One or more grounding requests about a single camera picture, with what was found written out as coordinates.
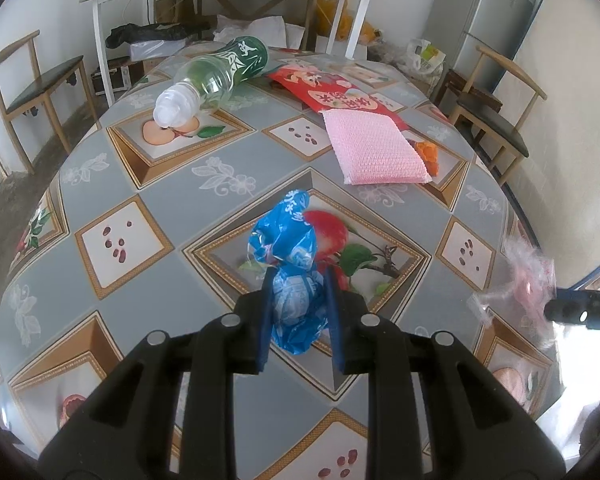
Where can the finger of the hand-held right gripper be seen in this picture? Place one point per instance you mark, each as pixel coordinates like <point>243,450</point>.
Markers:
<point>580,307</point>

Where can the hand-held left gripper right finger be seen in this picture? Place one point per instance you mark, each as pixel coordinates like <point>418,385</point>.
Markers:
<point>334,310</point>

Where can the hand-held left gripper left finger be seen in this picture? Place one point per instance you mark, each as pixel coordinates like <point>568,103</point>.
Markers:
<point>266,310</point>

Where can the clear pink plastic bag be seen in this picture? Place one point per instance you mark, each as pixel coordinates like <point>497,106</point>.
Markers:
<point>525,280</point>

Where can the blue plastic wrapper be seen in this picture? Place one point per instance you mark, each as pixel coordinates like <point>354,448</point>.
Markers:
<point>285,245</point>

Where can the red snack bag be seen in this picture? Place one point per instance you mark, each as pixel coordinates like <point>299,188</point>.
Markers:
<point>330,91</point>

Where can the green label plastic bottle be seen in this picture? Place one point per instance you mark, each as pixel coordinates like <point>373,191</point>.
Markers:
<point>215,70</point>

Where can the table with fruit-pattern cloth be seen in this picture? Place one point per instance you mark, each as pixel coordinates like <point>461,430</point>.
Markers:
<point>180,210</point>

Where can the pink scrubbing cloth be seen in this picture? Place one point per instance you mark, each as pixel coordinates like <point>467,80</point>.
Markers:
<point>375,145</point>

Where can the white mattress with blue edge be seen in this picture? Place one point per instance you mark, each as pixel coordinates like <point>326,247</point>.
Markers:
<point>570,135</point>

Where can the orange peel piece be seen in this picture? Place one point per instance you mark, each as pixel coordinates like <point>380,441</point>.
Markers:
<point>427,152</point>

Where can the wooden chair with armrests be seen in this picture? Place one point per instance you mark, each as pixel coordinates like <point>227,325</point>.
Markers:
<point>505,125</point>

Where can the white box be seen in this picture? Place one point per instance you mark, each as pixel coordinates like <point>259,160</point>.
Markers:
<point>361,47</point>

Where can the white green plastic bag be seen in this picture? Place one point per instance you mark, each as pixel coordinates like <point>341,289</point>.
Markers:
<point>427,55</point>

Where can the white sacks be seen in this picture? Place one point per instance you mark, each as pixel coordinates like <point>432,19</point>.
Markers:
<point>260,27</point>

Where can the dark storage case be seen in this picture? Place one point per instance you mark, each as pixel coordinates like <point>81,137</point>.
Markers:
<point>110,74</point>

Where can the yellow plastic bag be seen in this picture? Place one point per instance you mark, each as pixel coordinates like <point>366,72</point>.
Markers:
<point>340,15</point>

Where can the black bag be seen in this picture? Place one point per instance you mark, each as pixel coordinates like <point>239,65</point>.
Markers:
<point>145,32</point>

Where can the silver refrigerator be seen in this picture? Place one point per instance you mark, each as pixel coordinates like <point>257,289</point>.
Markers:
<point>490,5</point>

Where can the brown cardboard carton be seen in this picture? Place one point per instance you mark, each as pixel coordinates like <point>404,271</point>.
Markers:
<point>172,7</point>

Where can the wooden chair with dark seat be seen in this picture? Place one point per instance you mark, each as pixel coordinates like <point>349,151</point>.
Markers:
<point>35,85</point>

